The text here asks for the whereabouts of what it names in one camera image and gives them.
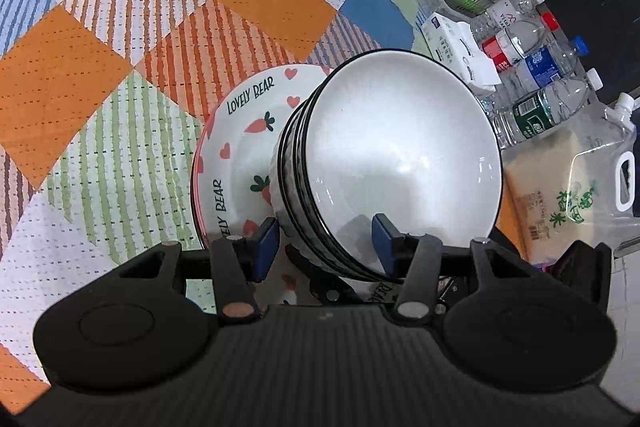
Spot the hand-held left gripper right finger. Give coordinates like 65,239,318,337
371,213,542,322

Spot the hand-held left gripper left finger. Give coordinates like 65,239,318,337
117,217,279,322

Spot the red label water bottle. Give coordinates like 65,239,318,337
480,13,561,74

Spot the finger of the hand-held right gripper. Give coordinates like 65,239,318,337
292,252,354,307

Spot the clear rice pouch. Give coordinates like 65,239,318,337
502,93,640,269

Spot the white rabbit print plate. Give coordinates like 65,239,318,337
190,63,401,308

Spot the white cap water bottle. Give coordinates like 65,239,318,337
470,0,546,42

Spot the patchwork tablecloth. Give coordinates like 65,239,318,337
0,0,427,409

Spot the blue label water bottle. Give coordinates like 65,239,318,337
500,36,589,96

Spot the white tissue pack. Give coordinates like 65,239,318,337
420,13,502,88

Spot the green label water bottle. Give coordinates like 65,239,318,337
490,68,605,150

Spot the white bowl black rim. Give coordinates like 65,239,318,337
287,94,401,284
305,49,504,282
272,127,381,280

